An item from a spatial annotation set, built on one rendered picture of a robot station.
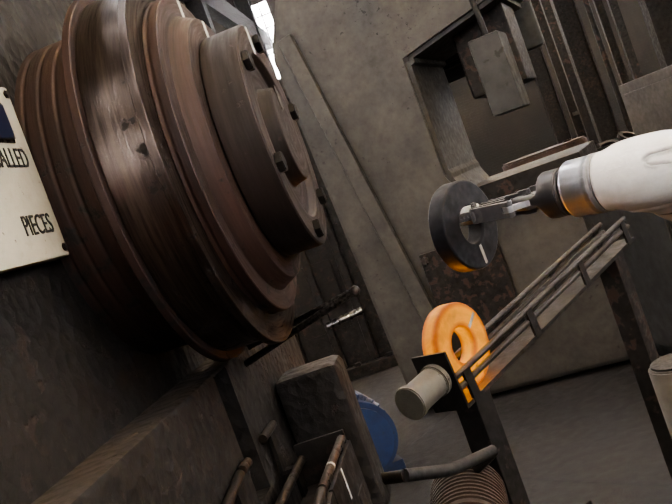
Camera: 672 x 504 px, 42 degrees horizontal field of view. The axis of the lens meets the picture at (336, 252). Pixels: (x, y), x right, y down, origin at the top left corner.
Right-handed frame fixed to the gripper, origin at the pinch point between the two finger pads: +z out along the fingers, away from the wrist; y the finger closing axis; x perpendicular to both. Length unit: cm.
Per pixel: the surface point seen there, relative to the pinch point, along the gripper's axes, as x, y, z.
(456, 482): -39.0, -19.0, 3.1
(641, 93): 2, 389, 122
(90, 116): 27, -71, -10
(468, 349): -24.0, 3.0, 9.3
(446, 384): -26.0, -9.1, 6.9
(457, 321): -18.0, 0.8, 8.1
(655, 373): -41, 28, -11
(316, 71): 57, 169, 165
